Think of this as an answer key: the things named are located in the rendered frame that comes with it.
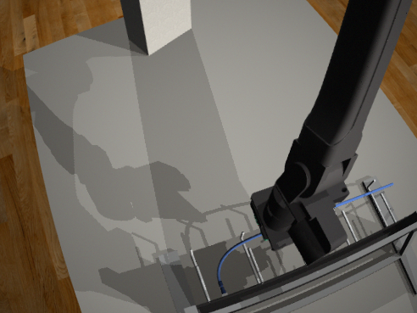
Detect blue cable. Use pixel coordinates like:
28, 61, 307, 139
217, 183, 393, 287

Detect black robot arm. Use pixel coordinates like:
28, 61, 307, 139
268, 0, 413, 265

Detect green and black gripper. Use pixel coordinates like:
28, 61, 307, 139
250, 187, 293, 251

